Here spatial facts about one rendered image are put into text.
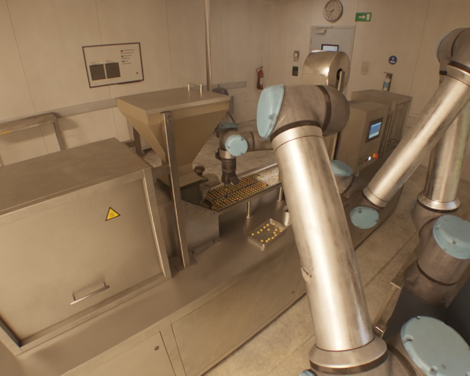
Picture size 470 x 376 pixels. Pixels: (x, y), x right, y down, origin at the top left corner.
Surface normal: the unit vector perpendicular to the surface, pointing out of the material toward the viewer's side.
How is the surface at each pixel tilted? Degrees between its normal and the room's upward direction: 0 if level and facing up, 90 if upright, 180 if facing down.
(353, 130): 90
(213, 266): 0
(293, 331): 0
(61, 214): 90
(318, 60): 59
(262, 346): 0
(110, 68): 90
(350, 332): 46
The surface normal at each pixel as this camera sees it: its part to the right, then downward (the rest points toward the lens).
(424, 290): -0.73, 0.00
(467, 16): -0.77, 0.32
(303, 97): 0.22, -0.24
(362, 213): -0.34, 0.54
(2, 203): 0.00, -0.87
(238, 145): 0.16, 0.49
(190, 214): 0.63, 0.39
